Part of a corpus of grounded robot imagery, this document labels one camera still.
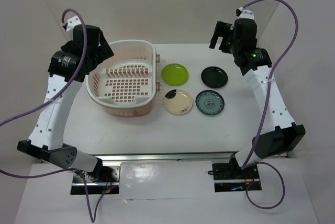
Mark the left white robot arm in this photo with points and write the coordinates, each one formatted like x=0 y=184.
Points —
x=67 y=70

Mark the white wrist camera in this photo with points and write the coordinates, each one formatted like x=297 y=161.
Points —
x=71 y=23
x=244 y=13

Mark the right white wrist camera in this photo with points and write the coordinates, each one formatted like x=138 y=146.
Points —
x=244 y=13

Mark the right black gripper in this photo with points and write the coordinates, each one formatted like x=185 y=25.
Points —
x=222 y=29

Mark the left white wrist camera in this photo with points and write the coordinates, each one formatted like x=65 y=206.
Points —
x=71 y=23

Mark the white pink dish rack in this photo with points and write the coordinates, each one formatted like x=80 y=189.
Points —
x=125 y=85

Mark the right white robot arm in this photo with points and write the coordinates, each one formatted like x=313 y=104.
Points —
x=279 y=132

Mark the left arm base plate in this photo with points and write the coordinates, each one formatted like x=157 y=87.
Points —
x=108 y=184

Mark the aluminium rail frame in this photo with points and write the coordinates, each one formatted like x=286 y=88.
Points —
x=141 y=157

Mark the cream plate with black patch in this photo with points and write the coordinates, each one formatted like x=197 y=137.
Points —
x=178 y=102

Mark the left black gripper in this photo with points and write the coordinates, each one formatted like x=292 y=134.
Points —
x=103 y=49

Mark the blue floral plate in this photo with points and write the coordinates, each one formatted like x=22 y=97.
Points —
x=210 y=102

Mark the green plate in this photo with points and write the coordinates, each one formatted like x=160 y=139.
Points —
x=174 y=74

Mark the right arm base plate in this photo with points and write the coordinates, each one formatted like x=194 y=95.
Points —
x=227 y=180

